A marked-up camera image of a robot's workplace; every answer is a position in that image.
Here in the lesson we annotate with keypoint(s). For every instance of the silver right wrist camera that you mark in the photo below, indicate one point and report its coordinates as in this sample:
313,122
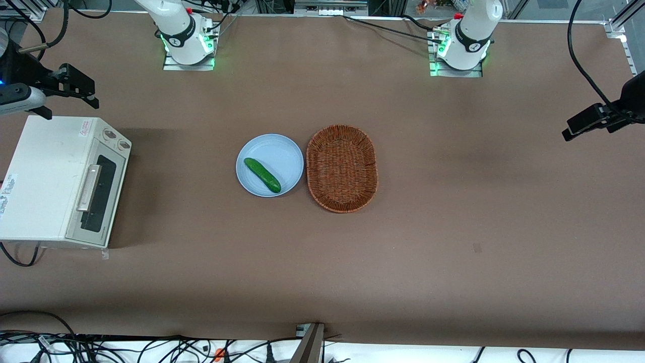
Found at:
20,99

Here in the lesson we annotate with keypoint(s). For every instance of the white printed oven label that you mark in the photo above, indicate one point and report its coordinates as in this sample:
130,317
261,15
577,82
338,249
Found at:
7,194

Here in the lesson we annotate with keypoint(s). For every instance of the grey power strip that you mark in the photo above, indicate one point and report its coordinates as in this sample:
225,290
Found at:
330,9

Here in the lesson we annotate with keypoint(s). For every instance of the white toaster oven body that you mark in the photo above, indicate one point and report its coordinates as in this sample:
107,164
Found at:
40,171

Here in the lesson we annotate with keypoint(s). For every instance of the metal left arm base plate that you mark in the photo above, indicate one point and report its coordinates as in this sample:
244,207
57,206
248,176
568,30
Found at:
453,73

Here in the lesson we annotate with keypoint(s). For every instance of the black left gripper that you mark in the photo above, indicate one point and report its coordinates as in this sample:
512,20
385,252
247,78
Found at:
633,99

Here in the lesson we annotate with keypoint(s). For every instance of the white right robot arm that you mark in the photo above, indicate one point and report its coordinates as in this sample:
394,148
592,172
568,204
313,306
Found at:
177,30

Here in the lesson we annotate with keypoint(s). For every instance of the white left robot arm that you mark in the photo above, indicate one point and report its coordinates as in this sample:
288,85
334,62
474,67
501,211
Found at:
471,35

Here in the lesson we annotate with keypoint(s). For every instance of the clear tape piece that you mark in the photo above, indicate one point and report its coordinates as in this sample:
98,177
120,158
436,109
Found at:
104,253

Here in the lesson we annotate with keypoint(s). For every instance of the metal camera stand post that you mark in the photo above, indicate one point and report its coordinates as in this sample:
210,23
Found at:
308,345

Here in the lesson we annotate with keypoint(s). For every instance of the brown oval wicker basket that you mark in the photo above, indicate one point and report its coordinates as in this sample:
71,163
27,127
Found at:
341,169

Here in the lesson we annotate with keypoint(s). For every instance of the green cucumber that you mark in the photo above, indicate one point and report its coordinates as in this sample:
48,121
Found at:
262,175

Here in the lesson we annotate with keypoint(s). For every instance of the light blue round plate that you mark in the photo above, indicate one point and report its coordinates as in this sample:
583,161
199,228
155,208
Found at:
274,151

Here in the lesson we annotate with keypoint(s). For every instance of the grey oven knob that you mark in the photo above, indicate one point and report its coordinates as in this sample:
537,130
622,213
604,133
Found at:
123,145
109,134

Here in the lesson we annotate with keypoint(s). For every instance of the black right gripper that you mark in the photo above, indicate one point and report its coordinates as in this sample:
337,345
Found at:
21,69

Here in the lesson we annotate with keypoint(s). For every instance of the aluminium frame profile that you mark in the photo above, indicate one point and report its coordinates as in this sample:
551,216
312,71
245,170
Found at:
621,30

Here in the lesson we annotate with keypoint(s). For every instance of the red warning sticker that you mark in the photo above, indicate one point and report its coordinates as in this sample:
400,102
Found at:
83,127

